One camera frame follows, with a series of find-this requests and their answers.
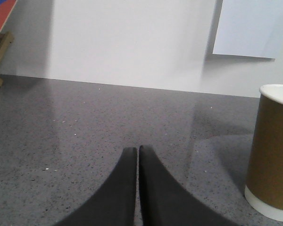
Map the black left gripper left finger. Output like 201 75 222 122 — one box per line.
56 147 137 226

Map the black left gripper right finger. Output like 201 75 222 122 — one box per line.
139 145 235 226

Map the brown paper cup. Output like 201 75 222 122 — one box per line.
244 84 283 222

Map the white paper sheet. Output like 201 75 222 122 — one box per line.
213 0 283 59

